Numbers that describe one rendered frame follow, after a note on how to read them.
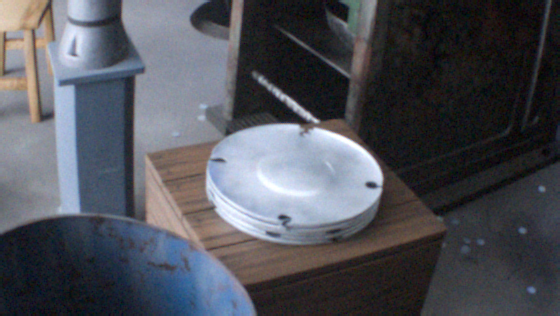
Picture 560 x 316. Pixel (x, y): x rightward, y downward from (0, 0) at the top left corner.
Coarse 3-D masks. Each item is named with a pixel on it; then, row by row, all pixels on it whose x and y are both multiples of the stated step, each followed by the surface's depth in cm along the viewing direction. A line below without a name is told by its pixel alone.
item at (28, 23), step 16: (0, 0) 207; (16, 0) 207; (32, 0) 207; (48, 0) 207; (0, 16) 196; (16, 16) 196; (32, 16) 197; (48, 16) 224; (0, 32) 225; (32, 32) 200; (48, 32) 227; (0, 48) 229; (16, 48) 230; (32, 48) 202; (0, 64) 232; (32, 64) 204; (48, 64) 235; (0, 80) 206; (16, 80) 207; (32, 80) 207; (32, 96) 209; (32, 112) 211
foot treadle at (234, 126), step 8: (328, 112) 203; (336, 112) 203; (344, 112) 204; (232, 120) 191; (240, 120) 192; (248, 120) 192; (256, 120) 192; (264, 120) 193; (272, 120) 193; (288, 120) 196; (296, 120) 197; (304, 120) 197; (328, 120) 200; (232, 128) 188; (240, 128) 189
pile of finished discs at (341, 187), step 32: (256, 128) 145; (288, 128) 146; (224, 160) 137; (256, 160) 137; (288, 160) 137; (320, 160) 138; (352, 160) 140; (224, 192) 128; (256, 192) 129; (288, 192) 129; (320, 192) 131; (352, 192) 132; (256, 224) 124; (288, 224) 123; (320, 224) 123; (352, 224) 126
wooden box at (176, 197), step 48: (192, 144) 146; (192, 192) 134; (384, 192) 139; (192, 240) 126; (240, 240) 124; (336, 240) 126; (384, 240) 127; (432, 240) 132; (288, 288) 120; (336, 288) 125; (384, 288) 132
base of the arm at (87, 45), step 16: (64, 32) 147; (80, 32) 143; (96, 32) 144; (112, 32) 146; (64, 48) 146; (80, 48) 144; (96, 48) 145; (112, 48) 147; (128, 48) 152; (64, 64) 147; (80, 64) 145; (96, 64) 146; (112, 64) 148
